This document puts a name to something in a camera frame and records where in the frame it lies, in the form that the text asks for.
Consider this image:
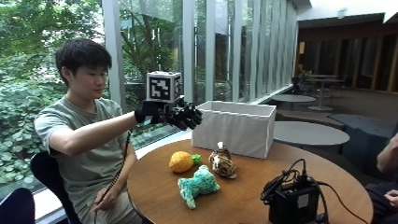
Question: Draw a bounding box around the round grey table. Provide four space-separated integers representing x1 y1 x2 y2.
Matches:
272 93 317 112
273 120 351 147

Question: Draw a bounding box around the white marker cube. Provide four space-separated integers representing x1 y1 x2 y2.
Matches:
144 71 183 104

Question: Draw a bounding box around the tall round table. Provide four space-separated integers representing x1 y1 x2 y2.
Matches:
308 74 347 112

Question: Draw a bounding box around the white fabric storage box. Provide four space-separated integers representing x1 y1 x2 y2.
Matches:
191 100 277 160

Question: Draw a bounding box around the black glove cable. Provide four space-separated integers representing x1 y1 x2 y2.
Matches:
92 129 135 224

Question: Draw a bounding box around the potted plant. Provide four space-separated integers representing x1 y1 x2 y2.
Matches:
292 69 316 95

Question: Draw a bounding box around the dark chair back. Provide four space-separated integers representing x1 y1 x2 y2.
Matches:
0 187 38 224

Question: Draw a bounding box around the black electronics box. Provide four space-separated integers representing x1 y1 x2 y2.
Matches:
268 181 321 224

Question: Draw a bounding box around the orange knitted fruit toy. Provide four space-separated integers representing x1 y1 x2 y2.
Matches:
168 150 204 175

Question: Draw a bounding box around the brown striped soft toy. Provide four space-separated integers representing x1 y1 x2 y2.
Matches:
208 141 239 180

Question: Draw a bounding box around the black chair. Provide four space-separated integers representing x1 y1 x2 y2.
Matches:
28 150 86 224

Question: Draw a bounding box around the green patterned soft toy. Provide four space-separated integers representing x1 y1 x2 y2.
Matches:
178 164 222 210

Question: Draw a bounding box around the dark grey seat block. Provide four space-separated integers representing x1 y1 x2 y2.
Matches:
328 113 398 175

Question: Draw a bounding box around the the person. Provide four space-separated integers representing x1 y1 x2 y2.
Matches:
34 37 144 224

